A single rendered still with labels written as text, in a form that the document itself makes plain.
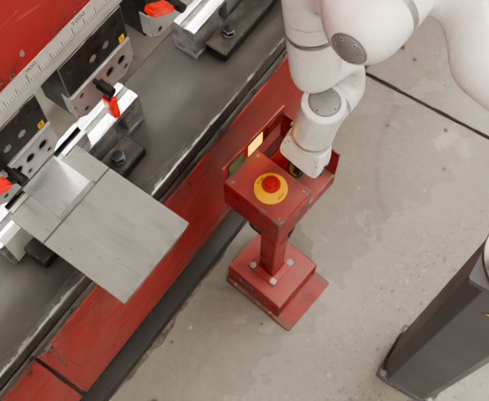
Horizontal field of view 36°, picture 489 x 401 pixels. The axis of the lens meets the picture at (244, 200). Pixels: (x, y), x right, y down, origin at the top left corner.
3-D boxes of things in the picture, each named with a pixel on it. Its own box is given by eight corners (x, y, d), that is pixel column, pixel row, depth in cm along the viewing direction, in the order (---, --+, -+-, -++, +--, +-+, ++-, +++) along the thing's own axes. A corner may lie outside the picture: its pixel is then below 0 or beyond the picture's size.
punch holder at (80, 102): (80, 123, 130) (58, 72, 115) (43, 98, 132) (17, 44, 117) (135, 63, 134) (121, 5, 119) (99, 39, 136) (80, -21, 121)
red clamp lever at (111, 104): (117, 122, 132) (108, 94, 123) (99, 110, 133) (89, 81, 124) (124, 114, 133) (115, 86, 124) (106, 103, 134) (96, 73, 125)
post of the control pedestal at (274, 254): (272, 276, 221) (280, 208, 171) (258, 265, 222) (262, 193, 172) (284, 262, 222) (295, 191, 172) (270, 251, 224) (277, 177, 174)
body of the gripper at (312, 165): (279, 133, 150) (274, 154, 161) (319, 165, 149) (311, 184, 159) (303, 107, 153) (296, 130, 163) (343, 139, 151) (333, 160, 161)
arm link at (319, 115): (312, 101, 151) (283, 133, 148) (322, 69, 138) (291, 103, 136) (346, 126, 149) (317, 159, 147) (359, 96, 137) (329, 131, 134)
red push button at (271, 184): (271, 201, 159) (272, 195, 156) (257, 190, 160) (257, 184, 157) (283, 188, 160) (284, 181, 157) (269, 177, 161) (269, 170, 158)
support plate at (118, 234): (125, 305, 129) (124, 303, 128) (10, 219, 135) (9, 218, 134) (189, 224, 134) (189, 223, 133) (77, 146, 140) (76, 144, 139)
